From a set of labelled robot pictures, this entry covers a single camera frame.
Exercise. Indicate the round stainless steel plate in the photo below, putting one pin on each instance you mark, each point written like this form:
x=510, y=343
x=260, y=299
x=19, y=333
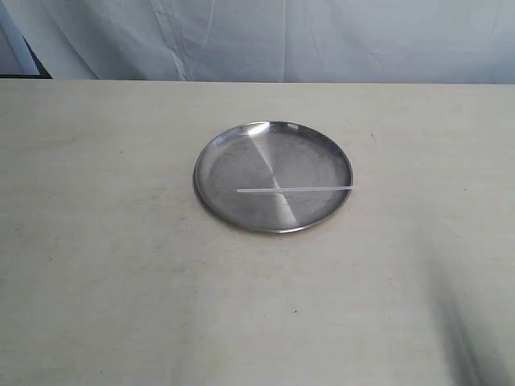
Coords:
x=271, y=154

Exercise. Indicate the white backdrop curtain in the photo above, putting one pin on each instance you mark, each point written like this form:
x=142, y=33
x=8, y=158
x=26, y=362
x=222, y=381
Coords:
x=272, y=41

